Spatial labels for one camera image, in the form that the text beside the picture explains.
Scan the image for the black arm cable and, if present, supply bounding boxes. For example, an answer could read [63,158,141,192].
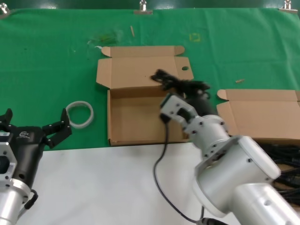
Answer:
[153,120,225,225]
[17,188,39,221]

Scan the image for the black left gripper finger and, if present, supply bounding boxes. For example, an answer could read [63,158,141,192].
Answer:
[42,107,72,149]
[0,108,15,129]

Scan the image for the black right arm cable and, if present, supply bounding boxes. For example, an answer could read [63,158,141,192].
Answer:
[153,120,225,225]

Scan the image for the green table cloth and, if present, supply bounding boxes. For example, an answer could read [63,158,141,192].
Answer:
[0,8,300,153]

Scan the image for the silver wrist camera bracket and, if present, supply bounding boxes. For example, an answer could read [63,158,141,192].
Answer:
[0,140,19,188]
[159,92,200,132]

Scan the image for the pile of black power cords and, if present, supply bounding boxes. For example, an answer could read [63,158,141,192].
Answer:
[254,138,300,207]

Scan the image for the cardboard box with holed flap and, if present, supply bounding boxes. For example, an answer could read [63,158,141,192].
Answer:
[95,45,194,147]

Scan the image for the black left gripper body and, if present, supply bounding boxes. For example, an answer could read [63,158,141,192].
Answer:
[0,124,46,188]

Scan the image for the silver binder clip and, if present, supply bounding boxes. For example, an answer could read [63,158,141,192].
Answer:
[0,4,11,19]
[133,0,153,16]
[278,0,298,14]

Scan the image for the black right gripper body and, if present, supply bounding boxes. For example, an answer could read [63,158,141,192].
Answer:
[187,93,218,117]

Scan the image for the black power cord with tie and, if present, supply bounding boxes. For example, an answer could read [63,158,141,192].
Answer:
[150,68,188,94]

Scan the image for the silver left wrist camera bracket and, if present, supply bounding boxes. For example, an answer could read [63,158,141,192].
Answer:
[0,140,19,188]

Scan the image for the crumpled clear plastic wrapper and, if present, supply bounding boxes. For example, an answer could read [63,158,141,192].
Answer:
[87,30,124,46]

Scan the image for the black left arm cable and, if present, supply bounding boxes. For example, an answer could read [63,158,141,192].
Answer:
[17,188,39,221]

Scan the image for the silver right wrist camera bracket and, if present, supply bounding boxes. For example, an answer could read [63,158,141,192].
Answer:
[159,92,200,132]

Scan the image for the cardboard box with plain lid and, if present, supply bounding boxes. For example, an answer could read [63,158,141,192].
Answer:
[217,89,300,141]

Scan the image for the clear tape roll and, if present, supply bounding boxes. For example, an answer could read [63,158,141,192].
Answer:
[65,100,95,129]

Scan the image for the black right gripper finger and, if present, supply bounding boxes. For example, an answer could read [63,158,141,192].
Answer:
[186,80,211,97]

